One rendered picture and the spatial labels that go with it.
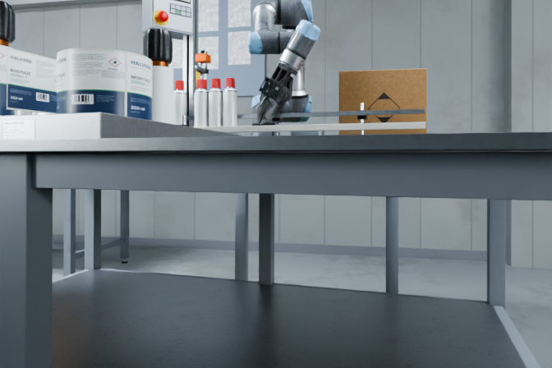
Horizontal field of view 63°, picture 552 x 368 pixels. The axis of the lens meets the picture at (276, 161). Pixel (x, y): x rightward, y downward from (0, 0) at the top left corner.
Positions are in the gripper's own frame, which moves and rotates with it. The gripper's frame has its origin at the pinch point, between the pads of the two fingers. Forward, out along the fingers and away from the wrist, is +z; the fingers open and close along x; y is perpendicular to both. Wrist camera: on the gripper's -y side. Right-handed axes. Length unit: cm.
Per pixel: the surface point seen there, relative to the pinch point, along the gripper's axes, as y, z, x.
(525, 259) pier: -240, 10, 157
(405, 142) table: 85, -14, 48
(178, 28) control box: -7, -14, -49
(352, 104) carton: -15.5, -19.9, 21.6
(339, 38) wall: -243, -75, -58
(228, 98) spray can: 2.5, -1.0, -13.4
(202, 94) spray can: 3.1, 2.1, -22.7
